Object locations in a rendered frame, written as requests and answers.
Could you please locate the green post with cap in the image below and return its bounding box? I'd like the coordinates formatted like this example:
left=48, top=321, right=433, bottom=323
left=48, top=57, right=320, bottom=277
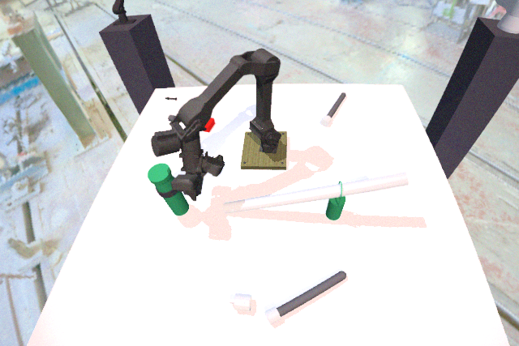
left=147, top=163, right=189, bottom=216

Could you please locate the white short cylinder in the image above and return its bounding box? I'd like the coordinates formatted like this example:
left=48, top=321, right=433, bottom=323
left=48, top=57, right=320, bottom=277
left=229, top=293, right=252, bottom=311

